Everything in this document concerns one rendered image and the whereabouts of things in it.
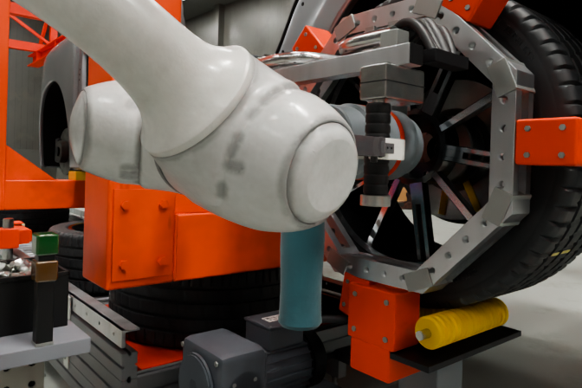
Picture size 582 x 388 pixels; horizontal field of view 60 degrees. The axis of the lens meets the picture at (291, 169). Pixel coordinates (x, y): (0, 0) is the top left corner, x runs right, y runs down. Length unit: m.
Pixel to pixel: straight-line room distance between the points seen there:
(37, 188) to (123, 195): 1.96
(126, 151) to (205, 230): 0.81
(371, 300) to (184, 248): 0.47
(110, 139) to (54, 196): 2.66
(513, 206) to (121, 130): 0.61
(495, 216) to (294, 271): 0.39
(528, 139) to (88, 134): 0.63
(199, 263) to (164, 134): 0.93
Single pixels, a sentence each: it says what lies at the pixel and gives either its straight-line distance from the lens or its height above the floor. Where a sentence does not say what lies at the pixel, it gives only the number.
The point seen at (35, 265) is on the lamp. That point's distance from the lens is 1.06.
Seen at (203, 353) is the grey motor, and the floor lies 0.39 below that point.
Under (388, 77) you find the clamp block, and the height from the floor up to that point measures 0.93.
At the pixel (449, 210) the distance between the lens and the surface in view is 1.21.
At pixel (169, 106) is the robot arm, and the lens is 0.34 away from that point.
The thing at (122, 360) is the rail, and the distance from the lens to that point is 1.36.
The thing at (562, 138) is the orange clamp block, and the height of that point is 0.85.
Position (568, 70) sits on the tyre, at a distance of 0.94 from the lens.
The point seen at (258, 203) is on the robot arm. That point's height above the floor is 0.78.
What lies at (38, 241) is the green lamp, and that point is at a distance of 1.05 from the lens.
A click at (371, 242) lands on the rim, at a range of 1.15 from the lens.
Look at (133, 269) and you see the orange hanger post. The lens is 1.19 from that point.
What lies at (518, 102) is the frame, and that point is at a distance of 0.86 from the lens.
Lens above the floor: 0.80
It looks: level
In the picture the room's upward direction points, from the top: 2 degrees clockwise
